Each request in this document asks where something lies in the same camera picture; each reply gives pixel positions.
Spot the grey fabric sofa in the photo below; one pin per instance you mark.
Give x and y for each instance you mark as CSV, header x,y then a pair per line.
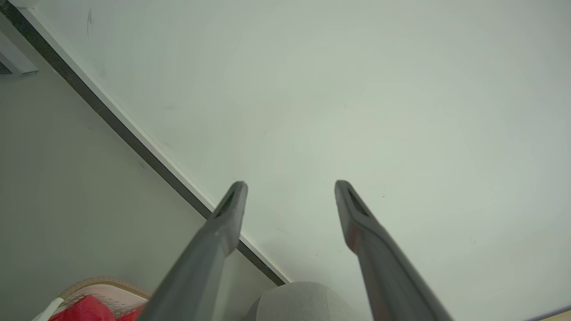
x,y
303,304

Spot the white woven laundry basket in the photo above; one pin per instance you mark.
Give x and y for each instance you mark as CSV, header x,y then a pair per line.
x,y
113,293

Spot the red clothing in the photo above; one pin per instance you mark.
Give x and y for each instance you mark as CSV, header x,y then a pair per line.
x,y
84,310

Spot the grey metal floor bracket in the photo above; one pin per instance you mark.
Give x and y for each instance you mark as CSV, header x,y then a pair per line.
x,y
15,60

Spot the white and black baseboard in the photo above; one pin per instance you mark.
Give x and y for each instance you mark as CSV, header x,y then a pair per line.
x,y
117,125

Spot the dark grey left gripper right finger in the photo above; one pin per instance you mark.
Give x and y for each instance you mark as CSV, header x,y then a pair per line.
x,y
388,272

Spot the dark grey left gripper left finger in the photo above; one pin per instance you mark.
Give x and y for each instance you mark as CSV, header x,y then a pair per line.
x,y
196,272

